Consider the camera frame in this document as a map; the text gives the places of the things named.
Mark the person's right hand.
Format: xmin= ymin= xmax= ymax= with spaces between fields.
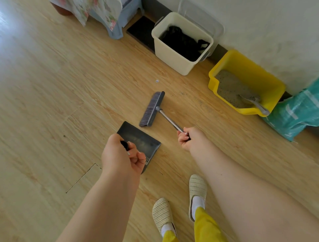
xmin=177 ymin=126 xmax=215 ymax=156

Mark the person's left hand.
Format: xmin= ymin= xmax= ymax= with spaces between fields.
xmin=101 ymin=133 xmax=147 ymax=180

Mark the dark grey long-handled dustpan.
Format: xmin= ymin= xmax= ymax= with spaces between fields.
xmin=116 ymin=121 xmax=162 ymax=175

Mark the dark grey long-handled broom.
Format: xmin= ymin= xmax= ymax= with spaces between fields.
xmin=139 ymin=91 xmax=191 ymax=140

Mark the beige cat litter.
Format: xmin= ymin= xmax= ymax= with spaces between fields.
xmin=215 ymin=69 xmax=261 ymax=109

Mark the grey slotted litter scoop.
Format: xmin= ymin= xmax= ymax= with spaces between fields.
xmin=239 ymin=93 xmax=270 ymax=116

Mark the yellow litter box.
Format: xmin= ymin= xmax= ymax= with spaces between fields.
xmin=208 ymin=49 xmax=286 ymax=117

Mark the teal white litter bag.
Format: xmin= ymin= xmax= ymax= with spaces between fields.
xmin=263 ymin=78 xmax=319 ymax=142

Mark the translucent white bin lid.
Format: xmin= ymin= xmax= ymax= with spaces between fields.
xmin=177 ymin=0 xmax=225 ymax=57

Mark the person's left forearm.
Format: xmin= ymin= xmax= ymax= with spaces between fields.
xmin=56 ymin=172 xmax=141 ymax=242

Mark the person's right forearm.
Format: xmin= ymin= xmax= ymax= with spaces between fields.
xmin=192 ymin=146 xmax=319 ymax=242

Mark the person's cream woven right slipper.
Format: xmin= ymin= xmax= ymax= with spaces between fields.
xmin=188 ymin=174 xmax=208 ymax=222

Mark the person's cream woven slipper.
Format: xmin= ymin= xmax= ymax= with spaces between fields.
xmin=152 ymin=197 xmax=177 ymax=237
xmin=188 ymin=174 xmax=208 ymax=222

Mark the person's white right sock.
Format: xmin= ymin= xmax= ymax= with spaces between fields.
xmin=191 ymin=195 xmax=205 ymax=220

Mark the person's cream woven left slipper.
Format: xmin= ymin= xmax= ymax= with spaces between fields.
xmin=152 ymin=197 xmax=177 ymax=237

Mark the cream plastic storage bin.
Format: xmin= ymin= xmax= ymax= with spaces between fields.
xmin=151 ymin=12 xmax=214 ymax=76

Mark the person's yellow clothing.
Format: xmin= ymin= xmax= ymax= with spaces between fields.
xmin=162 ymin=207 xmax=227 ymax=242

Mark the black floor mat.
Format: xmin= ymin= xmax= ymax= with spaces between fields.
xmin=126 ymin=16 xmax=156 ymax=53

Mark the pile of black plastic bags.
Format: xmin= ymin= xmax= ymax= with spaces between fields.
xmin=159 ymin=25 xmax=211 ymax=62

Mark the dark grey skirting board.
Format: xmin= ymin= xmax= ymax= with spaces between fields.
xmin=142 ymin=0 xmax=319 ymax=130

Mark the floral cloth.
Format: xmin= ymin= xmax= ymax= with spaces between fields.
xmin=50 ymin=0 xmax=124 ymax=32

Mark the reddish brown flower pot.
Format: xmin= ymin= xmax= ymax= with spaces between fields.
xmin=51 ymin=2 xmax=73 ymax=16

